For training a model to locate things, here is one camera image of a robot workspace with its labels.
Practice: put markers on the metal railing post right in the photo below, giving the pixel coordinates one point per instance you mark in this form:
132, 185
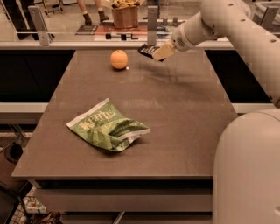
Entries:
268, 17

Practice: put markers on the green kettle chips bag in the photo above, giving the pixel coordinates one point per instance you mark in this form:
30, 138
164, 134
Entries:
104, 126

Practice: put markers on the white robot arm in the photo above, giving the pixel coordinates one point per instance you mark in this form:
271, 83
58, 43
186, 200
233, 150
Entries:
246, 170

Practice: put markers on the wire basket with items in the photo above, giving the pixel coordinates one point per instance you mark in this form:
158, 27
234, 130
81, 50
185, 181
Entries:
31, 211

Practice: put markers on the metal railing post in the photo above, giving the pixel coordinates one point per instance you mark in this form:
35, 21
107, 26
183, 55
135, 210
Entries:
268, 17
152, 25
40, 25

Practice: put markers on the orange fruit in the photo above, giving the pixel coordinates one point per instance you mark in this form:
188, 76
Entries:
119, 59

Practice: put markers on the metal railing post middle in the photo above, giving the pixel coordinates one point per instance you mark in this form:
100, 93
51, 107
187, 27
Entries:
152, 25

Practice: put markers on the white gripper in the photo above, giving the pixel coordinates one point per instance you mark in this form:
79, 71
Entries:
181, 40

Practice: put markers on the metal railing post left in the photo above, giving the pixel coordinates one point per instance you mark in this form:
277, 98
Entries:
40, 25

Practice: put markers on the black round bin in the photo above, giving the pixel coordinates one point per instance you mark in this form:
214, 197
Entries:
13, 153

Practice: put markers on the cardboard box with snacks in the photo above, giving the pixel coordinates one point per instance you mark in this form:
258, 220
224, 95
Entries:
125, 13

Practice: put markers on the black rxbar chocolate wrapper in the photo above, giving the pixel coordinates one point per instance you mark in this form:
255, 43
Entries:
148, 50

